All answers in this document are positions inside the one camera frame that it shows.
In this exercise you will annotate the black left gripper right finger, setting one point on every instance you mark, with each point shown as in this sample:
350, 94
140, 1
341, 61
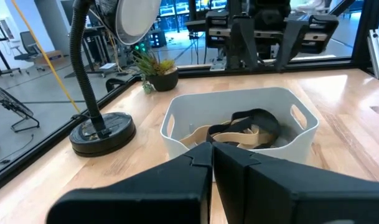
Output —
285, 196

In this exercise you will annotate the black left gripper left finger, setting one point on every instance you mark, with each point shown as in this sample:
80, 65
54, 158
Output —
152, 193

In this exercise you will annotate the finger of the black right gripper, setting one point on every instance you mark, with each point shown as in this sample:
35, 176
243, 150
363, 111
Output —
242, 43
288, 43

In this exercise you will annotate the tan rubber band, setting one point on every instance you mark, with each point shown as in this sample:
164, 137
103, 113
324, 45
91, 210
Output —
195, 135
239, 138

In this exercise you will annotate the black items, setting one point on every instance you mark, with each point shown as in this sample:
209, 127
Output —
260, 118

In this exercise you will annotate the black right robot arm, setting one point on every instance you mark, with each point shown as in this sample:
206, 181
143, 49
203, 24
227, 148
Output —
267, 4

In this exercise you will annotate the white plastic bin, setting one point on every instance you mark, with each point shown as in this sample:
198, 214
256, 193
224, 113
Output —
214, 105

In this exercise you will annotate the black gooseneck desk lamp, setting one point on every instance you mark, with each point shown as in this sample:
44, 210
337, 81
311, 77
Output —
102, 133

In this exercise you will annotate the small potted succulent plant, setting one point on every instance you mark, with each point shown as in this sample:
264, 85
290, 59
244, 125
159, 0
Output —
164, 81

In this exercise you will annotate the silver aluminium profile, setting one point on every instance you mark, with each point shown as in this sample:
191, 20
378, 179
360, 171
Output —
377, 53

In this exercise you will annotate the brown cardboard box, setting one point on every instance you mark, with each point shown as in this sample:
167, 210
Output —
50, 56

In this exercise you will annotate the black floor fan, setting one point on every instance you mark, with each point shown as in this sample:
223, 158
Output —
5, 99

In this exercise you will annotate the grey office chair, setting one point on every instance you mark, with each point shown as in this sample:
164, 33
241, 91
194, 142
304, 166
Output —
27, 42

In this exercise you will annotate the black standing desk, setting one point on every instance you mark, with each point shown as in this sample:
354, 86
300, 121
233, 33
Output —
2, 56

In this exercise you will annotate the black table frame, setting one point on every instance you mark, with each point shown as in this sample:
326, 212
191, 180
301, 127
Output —
363, 37

